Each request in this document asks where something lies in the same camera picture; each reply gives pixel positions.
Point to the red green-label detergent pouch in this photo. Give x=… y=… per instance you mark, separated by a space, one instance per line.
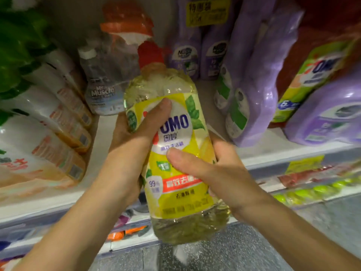
x=316 y=70

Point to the yellow price tag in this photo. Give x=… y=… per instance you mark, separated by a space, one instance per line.
x=304 y=164

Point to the purple cleaner pouch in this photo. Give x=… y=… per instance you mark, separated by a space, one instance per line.
x=265 y=93
x=242 y=59

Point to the purple twin spray bottle pack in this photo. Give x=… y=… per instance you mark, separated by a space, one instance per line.
x=333 y=110

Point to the person's left forearm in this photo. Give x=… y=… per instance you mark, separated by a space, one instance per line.
x=73 y=234

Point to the large yellow red-capped bottle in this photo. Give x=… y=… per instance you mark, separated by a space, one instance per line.
x=180 y=206

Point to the person's right hand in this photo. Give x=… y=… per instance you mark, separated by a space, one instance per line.
x=231 y=180

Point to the row of white green-capped bottles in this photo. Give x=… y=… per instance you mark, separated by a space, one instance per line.
x=39 y=127

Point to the person's left hand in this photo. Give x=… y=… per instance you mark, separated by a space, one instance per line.
x=124 y=160

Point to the row of lime green packets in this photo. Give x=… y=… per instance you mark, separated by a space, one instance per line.
x=304 y=193

